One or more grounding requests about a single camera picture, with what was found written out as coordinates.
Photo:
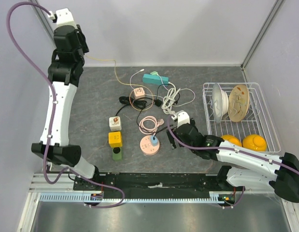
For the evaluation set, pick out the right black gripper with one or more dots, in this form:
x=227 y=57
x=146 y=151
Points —
x=172 y=141

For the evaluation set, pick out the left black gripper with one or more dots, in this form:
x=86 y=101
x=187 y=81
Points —
x=82 y=39

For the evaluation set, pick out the blue charger plug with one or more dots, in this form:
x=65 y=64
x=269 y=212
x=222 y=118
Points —
x=154 y=140

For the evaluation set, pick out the pink round socket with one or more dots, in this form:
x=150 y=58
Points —
x=146 y=146

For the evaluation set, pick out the teal power strip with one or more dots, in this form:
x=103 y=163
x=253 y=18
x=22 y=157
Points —
x=155 y=79

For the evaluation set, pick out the yellow cube socket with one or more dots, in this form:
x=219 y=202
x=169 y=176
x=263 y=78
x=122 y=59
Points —
x=115 y=139

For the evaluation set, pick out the white cube adapter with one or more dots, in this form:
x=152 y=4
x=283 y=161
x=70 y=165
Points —
x=115 y=123

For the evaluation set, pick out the green power strip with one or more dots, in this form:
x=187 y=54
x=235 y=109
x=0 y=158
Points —
x=117 y=153

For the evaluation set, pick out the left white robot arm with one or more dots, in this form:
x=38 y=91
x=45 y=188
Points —
x=63 y=75

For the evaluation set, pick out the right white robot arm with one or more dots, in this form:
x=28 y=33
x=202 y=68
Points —
x=249 y=168

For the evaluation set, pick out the yellow bowl front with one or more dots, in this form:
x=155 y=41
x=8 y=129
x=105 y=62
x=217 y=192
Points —
x=232 y=139

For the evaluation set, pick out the yellow bowl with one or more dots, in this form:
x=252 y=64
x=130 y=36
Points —
x=255 y=142
x=232 y=139

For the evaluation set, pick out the white bowl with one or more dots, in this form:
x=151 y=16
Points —
x=219 y=102

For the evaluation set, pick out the beige patterned plate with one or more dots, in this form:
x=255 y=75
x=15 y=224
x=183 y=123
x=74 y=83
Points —
x=238 y=103

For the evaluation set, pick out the pink cube socket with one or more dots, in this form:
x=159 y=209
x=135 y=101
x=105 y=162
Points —
x=138 y=93

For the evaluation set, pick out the yellow bowl right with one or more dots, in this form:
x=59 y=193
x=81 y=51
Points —
x=255 y=142

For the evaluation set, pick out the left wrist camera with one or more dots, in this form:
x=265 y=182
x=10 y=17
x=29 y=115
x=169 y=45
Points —
x=62 y=17

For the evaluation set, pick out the white wire dish rack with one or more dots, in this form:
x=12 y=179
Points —
x=256 y=121

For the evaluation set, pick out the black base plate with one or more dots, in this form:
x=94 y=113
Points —
x=162 y=185

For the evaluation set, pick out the light blue cable duct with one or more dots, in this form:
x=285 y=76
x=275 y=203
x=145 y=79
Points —
x=66 y=197

